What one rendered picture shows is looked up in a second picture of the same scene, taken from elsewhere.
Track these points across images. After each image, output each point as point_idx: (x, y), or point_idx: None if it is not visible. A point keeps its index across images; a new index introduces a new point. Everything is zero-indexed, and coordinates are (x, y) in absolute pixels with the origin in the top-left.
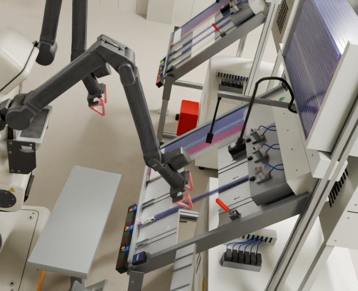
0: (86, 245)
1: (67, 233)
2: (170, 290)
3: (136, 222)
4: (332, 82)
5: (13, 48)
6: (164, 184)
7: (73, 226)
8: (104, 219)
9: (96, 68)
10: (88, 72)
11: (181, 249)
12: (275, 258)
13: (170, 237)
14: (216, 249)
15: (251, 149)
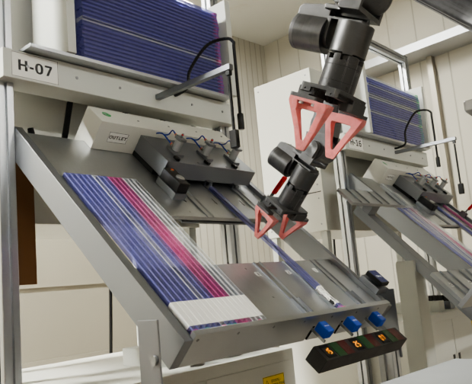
0: (444, 368)
1: None
2: (381, 202)
3: (345, 306)
4: (230, 33)
5: None
6: (256, 290)
7: (467, 377)
8: (389, 381)
9: None
10: None
11: (349, 198)
12: None
13: (323, 266)
14: (226, 360)
15: (191, 160)
